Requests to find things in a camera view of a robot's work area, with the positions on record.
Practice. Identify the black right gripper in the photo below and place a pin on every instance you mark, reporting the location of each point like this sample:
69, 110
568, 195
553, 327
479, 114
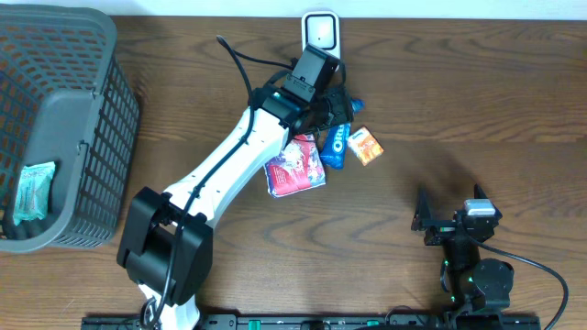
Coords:
441, 230

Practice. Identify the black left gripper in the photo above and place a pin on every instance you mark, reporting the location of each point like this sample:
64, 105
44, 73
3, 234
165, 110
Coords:
335, 106

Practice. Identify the blue Oreo cookie pack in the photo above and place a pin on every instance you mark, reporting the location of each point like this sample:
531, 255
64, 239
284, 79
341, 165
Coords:
334, 149

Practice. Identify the orange Kleenex tissue pack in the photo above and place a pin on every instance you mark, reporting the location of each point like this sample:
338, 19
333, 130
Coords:
365, 146

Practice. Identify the teal snack packet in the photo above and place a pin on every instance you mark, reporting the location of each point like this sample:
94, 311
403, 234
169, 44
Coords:
33, 192

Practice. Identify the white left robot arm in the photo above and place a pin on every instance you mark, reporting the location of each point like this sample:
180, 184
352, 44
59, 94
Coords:
167, 242

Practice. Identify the red purple tissue pack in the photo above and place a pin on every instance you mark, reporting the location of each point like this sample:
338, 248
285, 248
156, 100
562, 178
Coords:
297, 168

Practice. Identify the grey plastic mesh basket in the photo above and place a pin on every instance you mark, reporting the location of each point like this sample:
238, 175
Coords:
64, 99

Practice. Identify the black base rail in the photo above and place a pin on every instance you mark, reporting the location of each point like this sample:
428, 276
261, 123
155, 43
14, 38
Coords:
395, 321

